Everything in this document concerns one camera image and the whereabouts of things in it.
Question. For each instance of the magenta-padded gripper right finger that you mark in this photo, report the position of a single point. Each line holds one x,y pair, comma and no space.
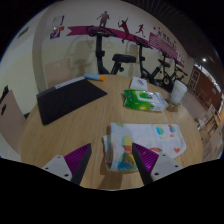
146,159

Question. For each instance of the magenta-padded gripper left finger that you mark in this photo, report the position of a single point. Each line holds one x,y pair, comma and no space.
77,159

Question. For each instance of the white towel with colourful print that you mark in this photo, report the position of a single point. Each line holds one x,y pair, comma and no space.
140,136

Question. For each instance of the wooden coaster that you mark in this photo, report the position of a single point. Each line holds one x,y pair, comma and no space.
172,107

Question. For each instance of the black mouse pad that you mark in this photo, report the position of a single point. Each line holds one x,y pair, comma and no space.
66,101

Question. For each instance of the green wet wipes pack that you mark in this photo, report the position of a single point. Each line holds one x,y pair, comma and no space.
143,100

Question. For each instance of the white cup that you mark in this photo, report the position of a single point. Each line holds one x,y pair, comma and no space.
178,91

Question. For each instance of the white tissue pack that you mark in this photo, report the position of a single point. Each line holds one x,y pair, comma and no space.
138,83

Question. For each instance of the blue and orange marker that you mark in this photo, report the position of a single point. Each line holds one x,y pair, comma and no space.
94,77

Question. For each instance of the plain wooden chair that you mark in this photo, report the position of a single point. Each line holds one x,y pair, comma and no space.
58,73

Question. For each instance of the black exercise bike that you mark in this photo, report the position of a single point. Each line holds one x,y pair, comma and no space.
178,71
166,71
142,60
99,50

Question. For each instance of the round ceiling light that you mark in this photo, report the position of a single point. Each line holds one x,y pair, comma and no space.
204,60

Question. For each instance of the magenta sports wall banner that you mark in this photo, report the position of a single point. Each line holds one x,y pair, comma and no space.
80,30

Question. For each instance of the wall posters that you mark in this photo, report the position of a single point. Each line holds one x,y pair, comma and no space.
57,25

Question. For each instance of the dark wall sign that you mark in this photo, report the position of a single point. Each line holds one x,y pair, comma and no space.
23,32

